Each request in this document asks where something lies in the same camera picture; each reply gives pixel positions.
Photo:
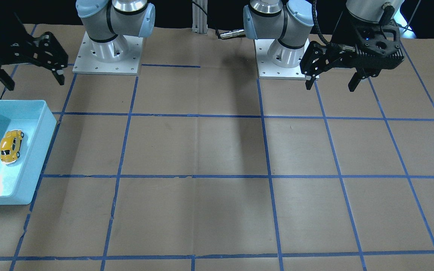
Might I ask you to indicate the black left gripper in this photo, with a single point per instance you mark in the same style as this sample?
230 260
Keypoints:
347 33

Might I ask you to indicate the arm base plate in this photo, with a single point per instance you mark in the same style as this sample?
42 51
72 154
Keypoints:
122 56
278 62

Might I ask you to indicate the aluminium frame post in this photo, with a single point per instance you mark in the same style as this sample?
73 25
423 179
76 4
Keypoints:
199 16

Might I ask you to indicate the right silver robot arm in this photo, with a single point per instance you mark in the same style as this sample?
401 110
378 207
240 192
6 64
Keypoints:
107 22

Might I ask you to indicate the light blue plastic bin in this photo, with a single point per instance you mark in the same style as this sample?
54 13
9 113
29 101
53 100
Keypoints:
26 129

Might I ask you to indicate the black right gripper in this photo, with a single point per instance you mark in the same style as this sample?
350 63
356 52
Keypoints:
3 42

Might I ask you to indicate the yellow toy beetle car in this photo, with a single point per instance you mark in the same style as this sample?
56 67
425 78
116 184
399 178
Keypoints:
10 146

